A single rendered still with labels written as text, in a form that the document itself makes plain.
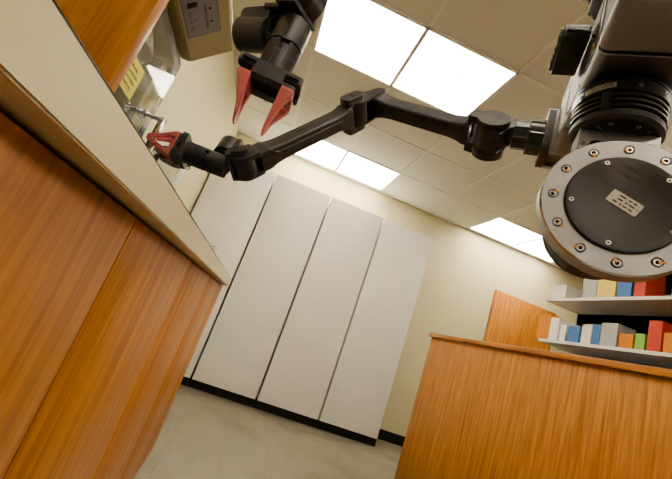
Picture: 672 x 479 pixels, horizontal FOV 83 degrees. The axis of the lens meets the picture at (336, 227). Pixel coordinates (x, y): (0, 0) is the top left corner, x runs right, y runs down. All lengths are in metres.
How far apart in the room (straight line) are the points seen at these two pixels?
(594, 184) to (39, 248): 0.63
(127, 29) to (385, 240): 3.59
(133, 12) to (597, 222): 0.79
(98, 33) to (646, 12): 0.81
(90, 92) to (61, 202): 0.11
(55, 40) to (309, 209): 3.79
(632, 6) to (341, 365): 3.63
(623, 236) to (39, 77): 0.60
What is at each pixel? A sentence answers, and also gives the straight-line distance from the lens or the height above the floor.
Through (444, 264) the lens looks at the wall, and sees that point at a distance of 4.88.
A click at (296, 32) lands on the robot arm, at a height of 1.27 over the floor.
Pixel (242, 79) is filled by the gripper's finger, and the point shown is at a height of 1.15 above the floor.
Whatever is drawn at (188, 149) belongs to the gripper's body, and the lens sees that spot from 1.02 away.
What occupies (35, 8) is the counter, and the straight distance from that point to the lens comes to 0.22.
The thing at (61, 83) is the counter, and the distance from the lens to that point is 0.24.
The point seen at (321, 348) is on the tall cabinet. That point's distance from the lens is 3.89.
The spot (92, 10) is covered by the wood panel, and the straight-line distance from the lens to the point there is 0.82.
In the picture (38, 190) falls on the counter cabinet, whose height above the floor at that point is 0.87.
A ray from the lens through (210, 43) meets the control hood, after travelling 1.19.
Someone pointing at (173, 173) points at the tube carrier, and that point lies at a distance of 1.16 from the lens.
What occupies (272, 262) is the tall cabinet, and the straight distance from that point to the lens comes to 3.83.
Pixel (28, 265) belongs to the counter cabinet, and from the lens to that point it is 0.35.
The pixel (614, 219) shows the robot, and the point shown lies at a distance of 0.62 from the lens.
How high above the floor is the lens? 0.85
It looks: 15 degrees up
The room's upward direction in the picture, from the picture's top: 20 degrees clockwise
